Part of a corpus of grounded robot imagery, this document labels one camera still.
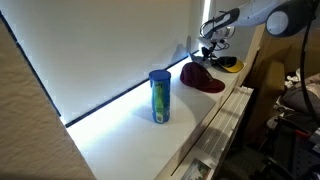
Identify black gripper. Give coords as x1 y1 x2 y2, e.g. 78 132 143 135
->
201 47 215 60

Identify grey denim baseball cap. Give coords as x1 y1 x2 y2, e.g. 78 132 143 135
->
189 54 212 68

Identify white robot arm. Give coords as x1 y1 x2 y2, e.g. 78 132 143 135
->
198 0 319 60

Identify maroon baseball cap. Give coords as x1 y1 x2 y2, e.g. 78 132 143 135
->
180 62 225 93

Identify black and yellow cap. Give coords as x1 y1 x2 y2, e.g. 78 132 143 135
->
217 56 244 73

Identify blue tennis ball container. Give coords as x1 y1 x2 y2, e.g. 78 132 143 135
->
149 70 171 124

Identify white radiator heater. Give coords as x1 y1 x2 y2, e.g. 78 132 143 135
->
182 86 253 176

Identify white box with picture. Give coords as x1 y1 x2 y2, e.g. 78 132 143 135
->
171 157 218 180

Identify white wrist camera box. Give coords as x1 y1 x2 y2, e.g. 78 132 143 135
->
197 37 213 49

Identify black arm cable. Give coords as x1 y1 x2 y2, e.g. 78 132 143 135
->
299 6 320 124

